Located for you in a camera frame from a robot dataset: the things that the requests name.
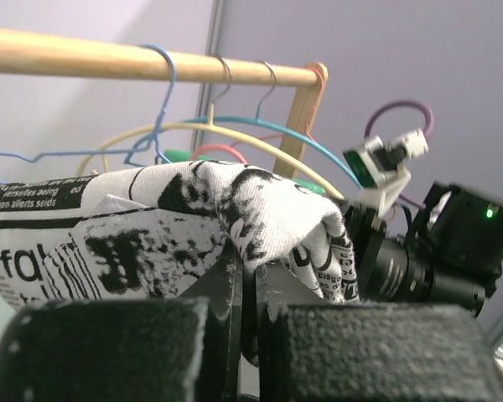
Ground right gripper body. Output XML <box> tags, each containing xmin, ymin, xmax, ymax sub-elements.
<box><xmin>344</xmin><ymin>196</ymin><xmax>495</xmax><ymax>317</ymax></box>

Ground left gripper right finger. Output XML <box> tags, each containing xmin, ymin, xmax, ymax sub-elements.
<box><xmin>256</xmin><ymin>263</ymin><xmax>503</xmax><ymax>401</ymax></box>

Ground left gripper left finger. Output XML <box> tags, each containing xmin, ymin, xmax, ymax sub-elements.
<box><xmin>0</xmin><ymin>247</ymin><xmax>241</xmax><ymax>401</ymax></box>

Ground black white print trousers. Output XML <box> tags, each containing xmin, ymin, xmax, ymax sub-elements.
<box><xmin>0</xmin><ymin>161</ymin><xmax>360</xmax><ymax>310</ymax></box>

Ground pink wire hanger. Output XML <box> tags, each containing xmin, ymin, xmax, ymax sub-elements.
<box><xmin>227</xmin><ymin>62</ymin><xmax>329</xmax><ymax>159</ymax></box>
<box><xmin>189</xmin><ymin>143</ymin><xmax>247</xmax><ymax>164</ymax></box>

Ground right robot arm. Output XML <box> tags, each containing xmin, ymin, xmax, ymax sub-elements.
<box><xmin>344</xmin><ymin>183</ymin><xmax>503</xmax><ymax>317</ymax></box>

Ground cream wooden hanger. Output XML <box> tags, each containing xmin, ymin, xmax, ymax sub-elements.
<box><xmin>95</xmin><ymin>57</ymin><xmax>355</xmax><ymax>199</ymax></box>

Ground blue plastic hanger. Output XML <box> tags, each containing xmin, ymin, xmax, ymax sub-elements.
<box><xmin>130</xmin><ymin>63</ymin><xmax>360</xmax><ymax>193</ymax></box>

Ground wooden clothes rack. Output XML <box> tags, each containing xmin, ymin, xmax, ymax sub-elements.
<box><xmin>0</xmin><ymin>25</ymin><xmax>330</xmax><ymax>179</ymax></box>

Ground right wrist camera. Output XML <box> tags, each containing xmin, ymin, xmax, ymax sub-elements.
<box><xmin>343</xmin><ymin>129</ymin><xmax>428</xmax><ymax>218</ymax></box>

